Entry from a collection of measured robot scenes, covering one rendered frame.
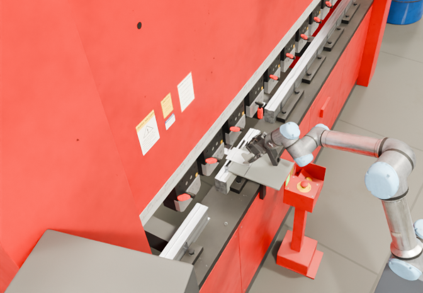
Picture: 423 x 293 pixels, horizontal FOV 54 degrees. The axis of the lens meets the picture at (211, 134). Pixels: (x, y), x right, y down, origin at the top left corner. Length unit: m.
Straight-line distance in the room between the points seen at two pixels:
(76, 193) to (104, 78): 0.37
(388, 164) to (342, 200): 1.65
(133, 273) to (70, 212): 0.18
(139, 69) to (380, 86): 3.34
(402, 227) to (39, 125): 1.38
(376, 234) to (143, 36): 2.33
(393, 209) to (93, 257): 1.21
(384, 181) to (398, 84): 2.82
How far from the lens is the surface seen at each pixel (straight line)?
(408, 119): 3.94
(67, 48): 0.63
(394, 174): 1.55
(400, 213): 1.67
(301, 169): 2.33
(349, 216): 3.11
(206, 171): 1.69
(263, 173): 1.96
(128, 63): 1.08
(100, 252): 0.66
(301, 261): 2.73
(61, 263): 0.67
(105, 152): 0.76
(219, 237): 1.91
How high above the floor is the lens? 2.49
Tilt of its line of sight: 44 degrees down
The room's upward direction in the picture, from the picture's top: 6 degrees counter-clockwise
